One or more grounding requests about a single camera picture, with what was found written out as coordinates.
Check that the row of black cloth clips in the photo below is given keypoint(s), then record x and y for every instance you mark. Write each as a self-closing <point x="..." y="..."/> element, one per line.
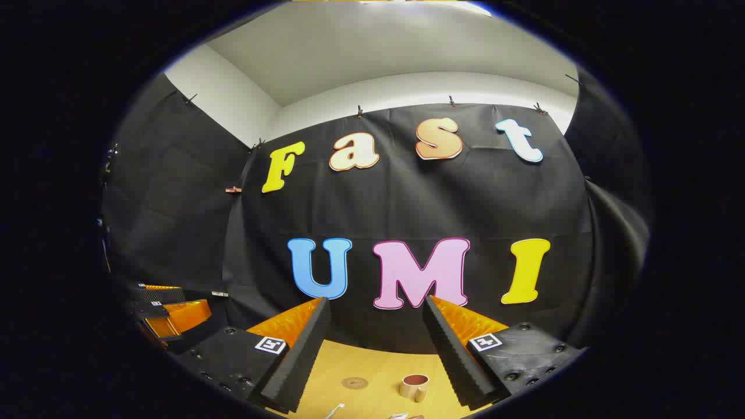
<point x="359" y="110"/>

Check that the round brown coaster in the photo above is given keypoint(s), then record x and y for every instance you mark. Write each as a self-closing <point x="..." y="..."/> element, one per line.
<point x="354" y="383"/>

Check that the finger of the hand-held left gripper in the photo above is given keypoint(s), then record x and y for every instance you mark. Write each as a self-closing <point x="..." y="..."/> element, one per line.
<point x="157" y="293"/>
<point x="180" y="317"/>

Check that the black backdrop cloth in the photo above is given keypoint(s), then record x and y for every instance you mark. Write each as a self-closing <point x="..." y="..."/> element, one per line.
<point x="407" y="198"/>

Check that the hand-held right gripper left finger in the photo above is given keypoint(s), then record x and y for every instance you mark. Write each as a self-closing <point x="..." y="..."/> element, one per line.
<point x="302" y="361"/>

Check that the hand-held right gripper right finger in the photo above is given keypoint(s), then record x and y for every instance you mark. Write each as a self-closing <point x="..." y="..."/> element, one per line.
<point x="451" y="355"/>

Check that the pale green toothbrush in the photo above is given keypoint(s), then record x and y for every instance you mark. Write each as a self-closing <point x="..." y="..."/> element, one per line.
<point x="336" y="408"/>

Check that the wooden desktop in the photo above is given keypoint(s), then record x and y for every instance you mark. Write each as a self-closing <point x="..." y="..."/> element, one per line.
<point x="372" y="361"/>

